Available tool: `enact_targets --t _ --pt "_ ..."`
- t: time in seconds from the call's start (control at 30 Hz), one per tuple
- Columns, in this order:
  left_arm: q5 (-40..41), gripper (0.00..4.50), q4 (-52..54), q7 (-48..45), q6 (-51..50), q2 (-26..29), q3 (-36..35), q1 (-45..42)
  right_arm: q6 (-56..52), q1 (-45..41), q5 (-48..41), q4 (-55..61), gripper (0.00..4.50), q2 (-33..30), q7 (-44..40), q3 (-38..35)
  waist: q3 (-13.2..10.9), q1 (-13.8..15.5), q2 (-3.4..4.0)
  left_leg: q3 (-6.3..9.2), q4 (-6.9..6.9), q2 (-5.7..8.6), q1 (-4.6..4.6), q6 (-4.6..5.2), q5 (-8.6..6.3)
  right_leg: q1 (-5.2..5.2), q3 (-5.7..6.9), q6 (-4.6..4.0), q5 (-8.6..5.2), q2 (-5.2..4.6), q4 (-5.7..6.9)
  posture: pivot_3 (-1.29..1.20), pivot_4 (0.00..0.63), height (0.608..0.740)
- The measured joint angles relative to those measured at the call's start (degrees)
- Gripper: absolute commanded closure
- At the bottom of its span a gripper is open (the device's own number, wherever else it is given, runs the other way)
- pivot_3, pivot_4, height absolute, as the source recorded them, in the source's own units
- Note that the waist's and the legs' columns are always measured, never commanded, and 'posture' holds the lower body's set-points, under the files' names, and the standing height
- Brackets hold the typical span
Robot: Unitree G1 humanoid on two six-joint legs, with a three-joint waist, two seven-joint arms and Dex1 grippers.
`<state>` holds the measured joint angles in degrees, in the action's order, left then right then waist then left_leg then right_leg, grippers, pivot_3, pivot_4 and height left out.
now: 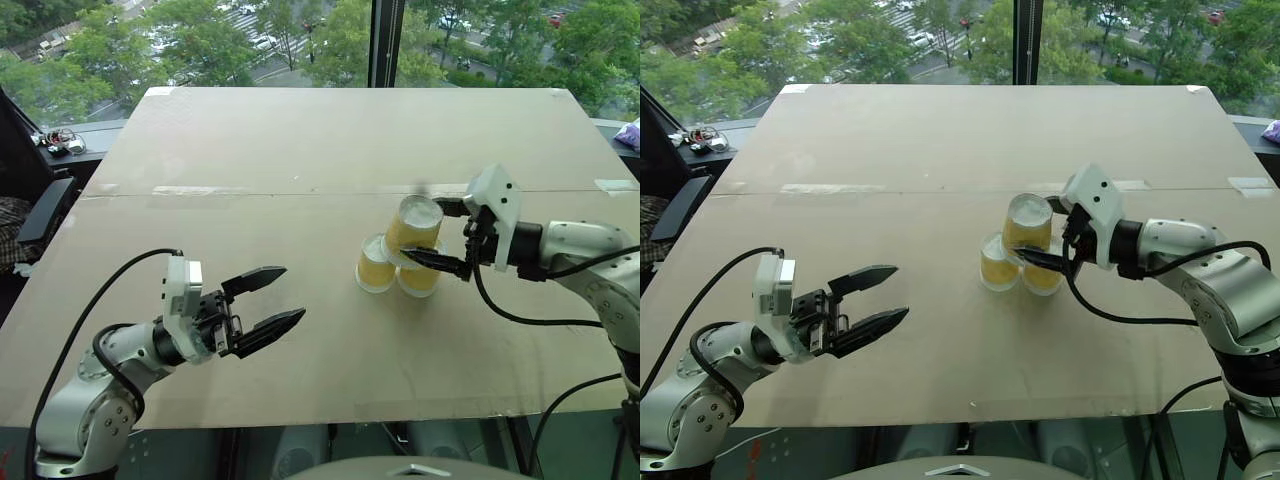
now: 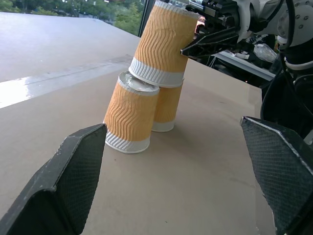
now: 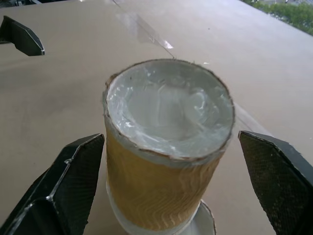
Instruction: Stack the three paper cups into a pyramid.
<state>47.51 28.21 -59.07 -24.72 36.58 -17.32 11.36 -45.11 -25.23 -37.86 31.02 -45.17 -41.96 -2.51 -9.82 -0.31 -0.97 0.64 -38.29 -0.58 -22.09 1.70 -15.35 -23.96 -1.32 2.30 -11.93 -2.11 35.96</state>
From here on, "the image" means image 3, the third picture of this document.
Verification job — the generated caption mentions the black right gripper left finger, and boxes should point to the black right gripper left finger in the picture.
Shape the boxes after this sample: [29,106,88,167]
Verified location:
[0,133,105,235]

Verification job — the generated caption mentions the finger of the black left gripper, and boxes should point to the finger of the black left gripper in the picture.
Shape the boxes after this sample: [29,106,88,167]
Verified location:
[0,15,45,57]

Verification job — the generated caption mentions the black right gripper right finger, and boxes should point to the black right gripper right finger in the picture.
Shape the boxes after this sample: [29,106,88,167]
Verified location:
[238,130,313,235]

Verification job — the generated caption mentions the brown corrugated paper cup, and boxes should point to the brown corrugated paper cup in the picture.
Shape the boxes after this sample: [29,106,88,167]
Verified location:
[101,58,237,235]

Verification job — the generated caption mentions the clear tape strip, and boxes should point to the clear tape strip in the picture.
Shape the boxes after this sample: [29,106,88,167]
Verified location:
[111,0,177,60]

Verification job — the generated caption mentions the green trees outside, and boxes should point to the green trees outside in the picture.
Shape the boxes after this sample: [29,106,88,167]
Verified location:
[244,0,313,35]

